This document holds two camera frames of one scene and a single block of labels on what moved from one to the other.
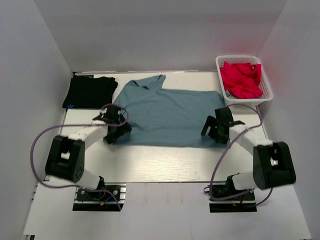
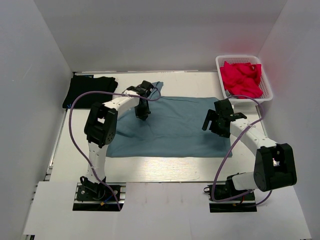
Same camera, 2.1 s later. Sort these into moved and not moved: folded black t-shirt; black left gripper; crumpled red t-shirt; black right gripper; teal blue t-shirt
Moved: black right gripper; black left gripper; teal blue t-shirt
Not moved: crumpled red t-shirt; folded black t-shirt
